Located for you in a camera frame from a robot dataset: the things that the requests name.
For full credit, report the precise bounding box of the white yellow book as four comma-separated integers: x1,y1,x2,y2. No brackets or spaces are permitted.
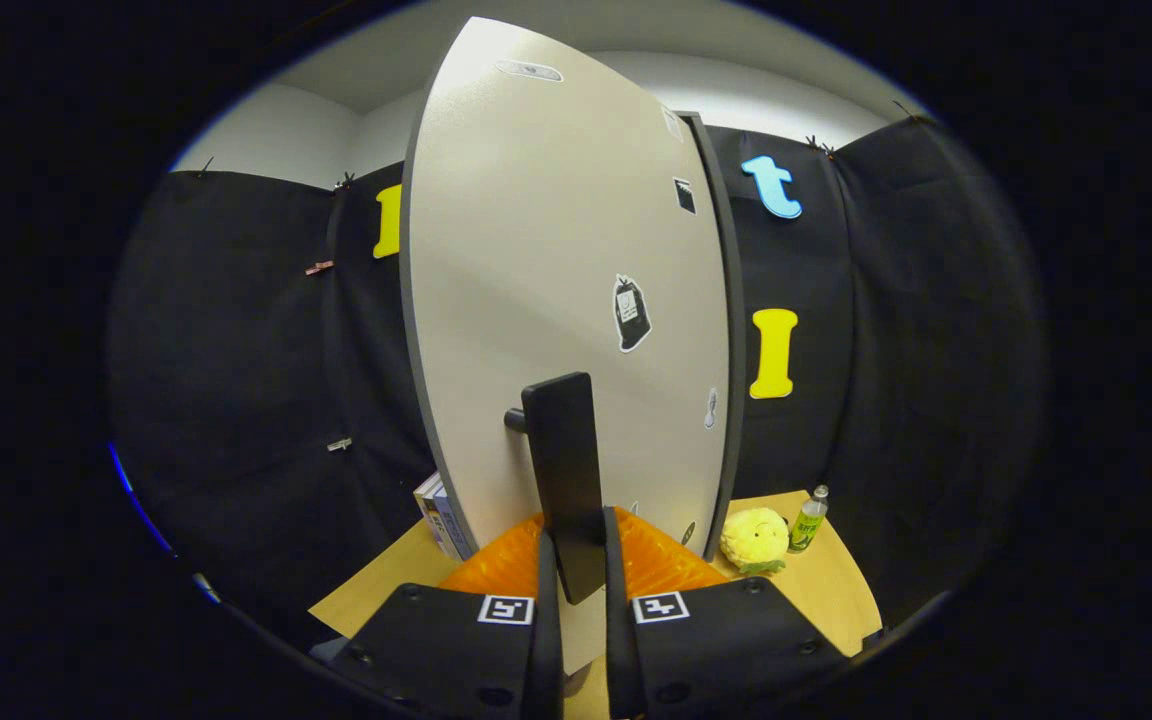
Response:
413,472,452,556

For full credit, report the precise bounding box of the grey shoe cabinet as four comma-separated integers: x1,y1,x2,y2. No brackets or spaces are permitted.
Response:
676,108,749,563

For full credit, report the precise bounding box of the yellow plush toy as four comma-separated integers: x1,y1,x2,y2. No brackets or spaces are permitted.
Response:
719,507,790,576

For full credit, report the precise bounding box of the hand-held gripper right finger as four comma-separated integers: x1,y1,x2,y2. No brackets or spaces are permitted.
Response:
603,507,852,720

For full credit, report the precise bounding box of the green drink bottle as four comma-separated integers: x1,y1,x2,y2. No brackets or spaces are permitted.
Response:
788,485,830,554

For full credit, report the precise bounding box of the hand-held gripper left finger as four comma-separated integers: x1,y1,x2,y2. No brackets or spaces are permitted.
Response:
331,512,565,720

